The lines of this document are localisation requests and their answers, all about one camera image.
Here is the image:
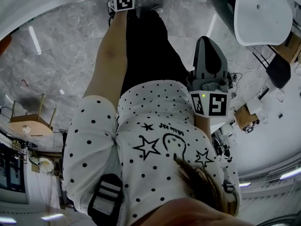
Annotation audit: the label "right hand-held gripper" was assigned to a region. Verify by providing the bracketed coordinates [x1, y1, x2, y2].
[187, 36, 230, 119]

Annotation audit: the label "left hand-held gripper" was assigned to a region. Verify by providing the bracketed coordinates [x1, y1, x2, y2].
[108, 0, 136, 12]

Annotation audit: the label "person's right forearm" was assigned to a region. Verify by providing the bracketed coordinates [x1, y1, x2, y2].
[194, 113, 213, 140]

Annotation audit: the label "person's left forearm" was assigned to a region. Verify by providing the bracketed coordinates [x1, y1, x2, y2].
[81, 10, 129, 108]

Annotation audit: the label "white sneaker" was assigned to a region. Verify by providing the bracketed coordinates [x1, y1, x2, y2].
[150, 5, 165, 16]

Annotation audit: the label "white box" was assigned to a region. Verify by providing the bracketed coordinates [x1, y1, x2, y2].
[246, 97, 264, 115]

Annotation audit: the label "black trousers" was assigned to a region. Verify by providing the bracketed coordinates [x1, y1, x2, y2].
[119, 8, 190, 97]

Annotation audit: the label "black chair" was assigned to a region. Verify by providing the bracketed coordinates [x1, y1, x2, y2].
[252, 45, 292, 89]

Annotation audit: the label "white bathtub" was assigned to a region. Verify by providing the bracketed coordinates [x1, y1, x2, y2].
[208, 0, 294, 47]

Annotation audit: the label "large cardboard box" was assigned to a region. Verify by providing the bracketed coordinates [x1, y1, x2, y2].
[269, 31, 301, 65]

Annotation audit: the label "white polka dot shirt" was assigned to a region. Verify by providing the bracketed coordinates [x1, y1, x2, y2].
[62, 79, 242, 226]

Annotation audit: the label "orange sofa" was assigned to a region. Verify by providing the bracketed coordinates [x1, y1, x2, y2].
[0, 34, 13, 57]

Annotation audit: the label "person's head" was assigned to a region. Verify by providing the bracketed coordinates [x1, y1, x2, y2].
[137, 196, 258, 226]

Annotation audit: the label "wooden stool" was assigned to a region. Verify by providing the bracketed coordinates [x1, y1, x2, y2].
[8, 93, 58, 137]

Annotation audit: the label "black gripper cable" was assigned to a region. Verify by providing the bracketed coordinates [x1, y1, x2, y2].
[107, 8, 116, 28]

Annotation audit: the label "black grey shoulder strap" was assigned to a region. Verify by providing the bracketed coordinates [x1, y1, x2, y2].
[222, 179, 236, 194]
[87, 172, 125, 224]

